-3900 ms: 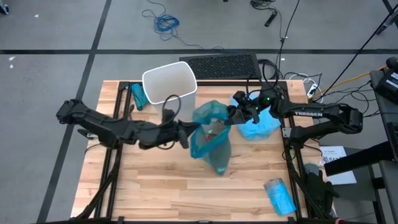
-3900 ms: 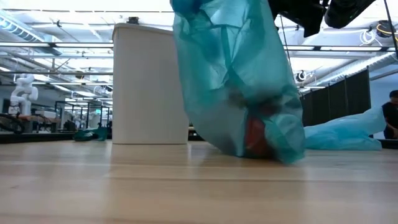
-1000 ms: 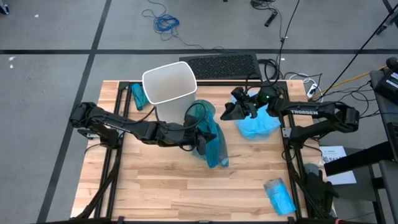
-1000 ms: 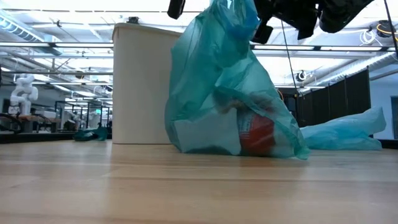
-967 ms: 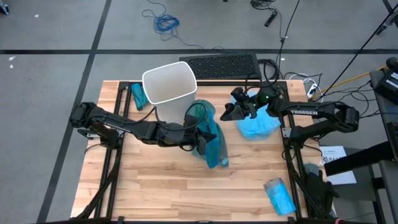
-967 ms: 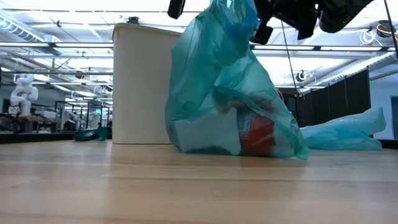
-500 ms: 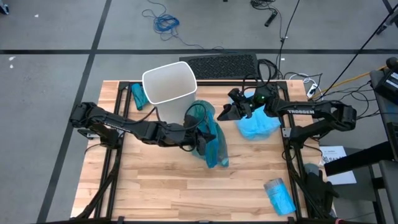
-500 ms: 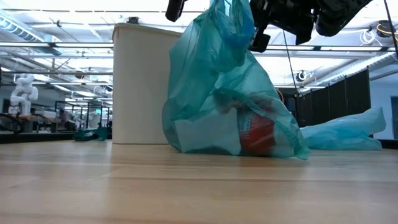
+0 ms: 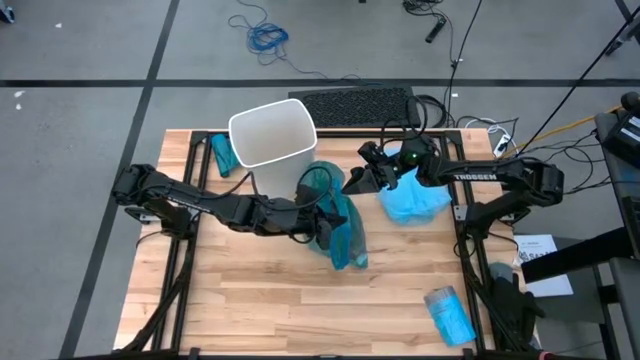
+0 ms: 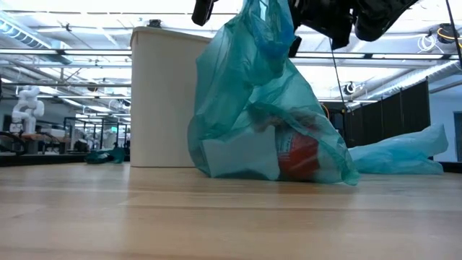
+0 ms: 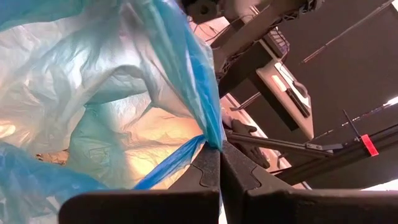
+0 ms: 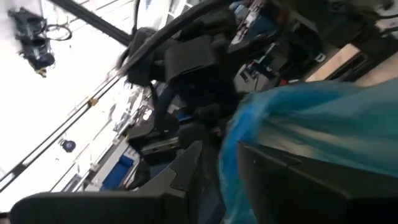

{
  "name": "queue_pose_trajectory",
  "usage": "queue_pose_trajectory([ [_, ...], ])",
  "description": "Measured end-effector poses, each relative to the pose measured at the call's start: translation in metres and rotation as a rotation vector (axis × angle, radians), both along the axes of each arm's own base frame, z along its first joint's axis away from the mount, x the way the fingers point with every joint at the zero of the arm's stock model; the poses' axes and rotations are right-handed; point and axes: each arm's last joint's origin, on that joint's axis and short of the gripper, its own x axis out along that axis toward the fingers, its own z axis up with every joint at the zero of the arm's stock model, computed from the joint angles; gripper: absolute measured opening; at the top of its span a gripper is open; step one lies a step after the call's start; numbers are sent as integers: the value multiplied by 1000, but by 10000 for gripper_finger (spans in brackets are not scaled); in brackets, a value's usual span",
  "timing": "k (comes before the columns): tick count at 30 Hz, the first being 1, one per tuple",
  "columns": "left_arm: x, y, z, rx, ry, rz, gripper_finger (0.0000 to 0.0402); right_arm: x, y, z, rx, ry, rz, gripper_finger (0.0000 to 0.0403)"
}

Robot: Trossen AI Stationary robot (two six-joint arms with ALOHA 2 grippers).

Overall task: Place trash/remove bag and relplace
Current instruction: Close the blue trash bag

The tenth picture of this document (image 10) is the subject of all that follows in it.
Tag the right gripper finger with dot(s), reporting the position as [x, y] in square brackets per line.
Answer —
[295, 47]

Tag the teal plastic trash bag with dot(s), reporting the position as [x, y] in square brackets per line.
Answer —
[234, 90]

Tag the red protein shake bottle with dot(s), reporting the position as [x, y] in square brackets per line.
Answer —
[297, 159]

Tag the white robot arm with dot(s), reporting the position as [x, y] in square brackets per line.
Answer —
[27, 108]

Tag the white plastic trash bin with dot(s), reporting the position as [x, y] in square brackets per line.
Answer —
[162, 108]

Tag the light blue folded bag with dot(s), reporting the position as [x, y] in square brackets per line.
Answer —
[397, 157]

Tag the small crumpled teal bag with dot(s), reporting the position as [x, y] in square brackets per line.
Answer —
[106, 156]

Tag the black partition screen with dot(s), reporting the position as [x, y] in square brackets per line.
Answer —
[397, 115]

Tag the distant wooden workbench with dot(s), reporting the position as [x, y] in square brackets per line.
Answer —
[36, 137]

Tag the silver ventilation duct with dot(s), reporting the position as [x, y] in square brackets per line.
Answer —
[25, 38]
[426, 74]

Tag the distant black shelving frame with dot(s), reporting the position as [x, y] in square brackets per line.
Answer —
[102, 133]

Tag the ceiling light rail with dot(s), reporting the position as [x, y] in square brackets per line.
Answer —
[36, 51]

